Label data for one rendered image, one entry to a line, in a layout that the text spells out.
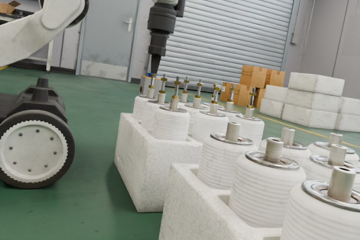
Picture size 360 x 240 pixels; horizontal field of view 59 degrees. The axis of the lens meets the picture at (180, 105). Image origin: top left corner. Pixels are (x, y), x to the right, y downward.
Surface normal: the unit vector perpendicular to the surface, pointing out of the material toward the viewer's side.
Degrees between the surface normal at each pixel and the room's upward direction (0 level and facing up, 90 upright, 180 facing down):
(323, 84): 90
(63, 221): 0
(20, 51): 90
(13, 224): 0
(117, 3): 90
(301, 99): 90
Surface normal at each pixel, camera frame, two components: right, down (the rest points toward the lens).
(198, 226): -0.93, -0.11
